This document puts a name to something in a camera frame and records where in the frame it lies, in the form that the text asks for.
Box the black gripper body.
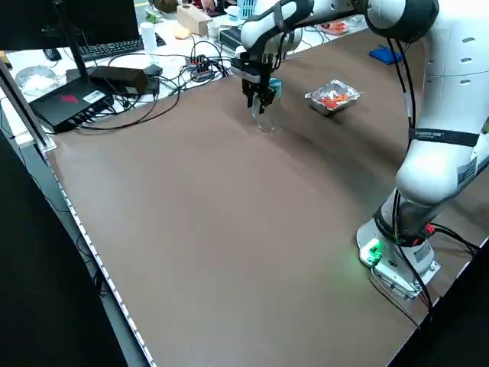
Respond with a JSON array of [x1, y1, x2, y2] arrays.
[[230, 52, 277, 90]]

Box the clear bottle light blue cap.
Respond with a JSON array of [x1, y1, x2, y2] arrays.
[[251, 78, 284, 135]]

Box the aluminum foil pan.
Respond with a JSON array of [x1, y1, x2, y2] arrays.
[[304, 79, 364, 117]]

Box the blue dishcloth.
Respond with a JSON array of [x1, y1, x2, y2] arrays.
[[368, 44, 406, 65]]

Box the white plastic bottle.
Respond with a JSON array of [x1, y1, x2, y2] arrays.
[[138, 21, 158, 54]]

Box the black flat metal box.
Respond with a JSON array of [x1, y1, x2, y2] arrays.
[[219, 26, 245, 53]]

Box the hub with red plugs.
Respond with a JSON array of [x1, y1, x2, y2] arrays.
[[185, 54, 215, 82]]

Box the light blue plastic basket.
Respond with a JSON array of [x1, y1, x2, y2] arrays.
[[237, 0, 257, 20]]

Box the red orange food pieces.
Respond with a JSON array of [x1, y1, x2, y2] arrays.
[[319, 93, 351, 110]]

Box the light wooden box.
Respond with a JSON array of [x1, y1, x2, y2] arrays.
[[176, 4, 213, 37]]

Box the pink plate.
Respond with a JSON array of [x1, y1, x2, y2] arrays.
[[319, 21, 350, 37]]

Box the black power brick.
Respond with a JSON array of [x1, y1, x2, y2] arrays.
[[89, 65, 150, 97]]

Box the black keyboard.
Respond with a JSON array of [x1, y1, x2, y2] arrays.
[[74, 37, 167, 63]]

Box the black router box red logo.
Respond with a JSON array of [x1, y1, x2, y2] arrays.
[[28, 67, 115, 135]]

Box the black computer monitor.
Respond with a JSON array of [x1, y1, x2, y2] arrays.
[[0, 0, 141, 51]]

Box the black looped router cable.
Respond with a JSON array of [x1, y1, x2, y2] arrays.
[[74, 74, 183, 133]]

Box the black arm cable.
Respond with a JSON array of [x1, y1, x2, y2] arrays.
[[384, 36, 418, 129]]

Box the aluminium corner frame post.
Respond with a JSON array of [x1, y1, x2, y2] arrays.
[[0, 57, 57, 153]]

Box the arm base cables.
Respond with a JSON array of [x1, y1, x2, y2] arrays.
[[367, 223, 479, 330]]

